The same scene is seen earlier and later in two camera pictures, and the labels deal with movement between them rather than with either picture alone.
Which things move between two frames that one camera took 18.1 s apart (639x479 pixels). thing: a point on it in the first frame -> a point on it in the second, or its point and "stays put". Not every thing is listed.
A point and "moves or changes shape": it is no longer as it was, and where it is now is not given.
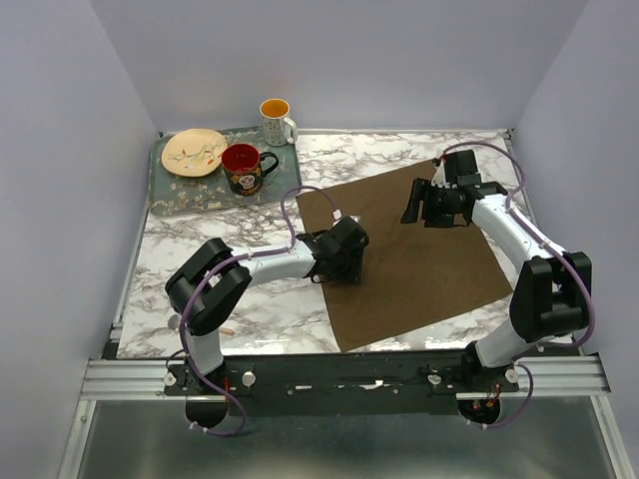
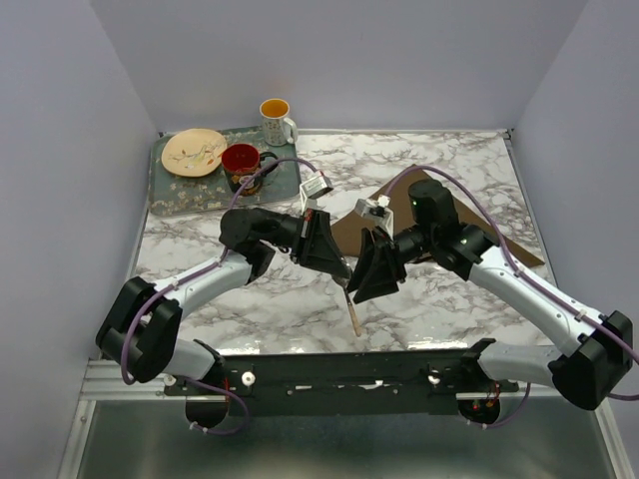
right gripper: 421,191 -> 376,286
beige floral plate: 193,152 stays put
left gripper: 352,274 -> 322,242
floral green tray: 171,194 stays put
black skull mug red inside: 243,167 stays put
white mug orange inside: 275,115 stays put
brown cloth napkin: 413,274 moves or changes shape
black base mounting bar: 342,385 stays put
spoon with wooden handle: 175,322 -> 345,287
